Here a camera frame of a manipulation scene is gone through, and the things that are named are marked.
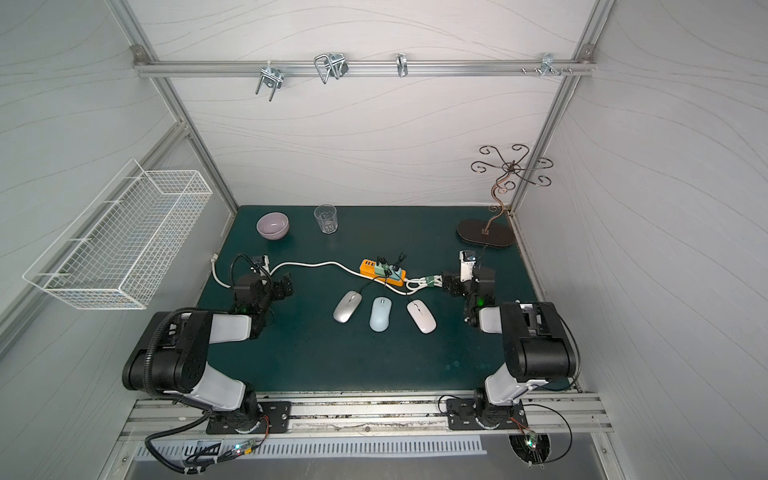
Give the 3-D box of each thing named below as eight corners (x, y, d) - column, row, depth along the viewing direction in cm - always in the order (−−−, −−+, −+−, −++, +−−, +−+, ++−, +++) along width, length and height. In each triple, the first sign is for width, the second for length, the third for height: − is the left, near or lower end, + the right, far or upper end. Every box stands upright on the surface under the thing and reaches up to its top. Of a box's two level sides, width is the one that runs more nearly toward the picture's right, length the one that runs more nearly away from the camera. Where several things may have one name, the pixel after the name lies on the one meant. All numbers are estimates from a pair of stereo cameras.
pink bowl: (258, 242, 111) (252, 232, 107) (265, 222, 118) (260, 212, 114) (287, 242, 111) (282, 232, 107) (293, 222, 118) (289, 212, 114)
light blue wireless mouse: (368, 331, 90) (368, 327, 88) (374, 298, 97) (374, 295, 95) (388, 333, 89) (388, 330, 87) (392, 300, 96) (392, 297, 94)
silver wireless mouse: (331, 319, 93) (330, 315, 91) (349, 290, 99) (348, 287, 97) (346, 326, 91) (345, 323, 89) (363, 297, 98) (363, 293, 96)
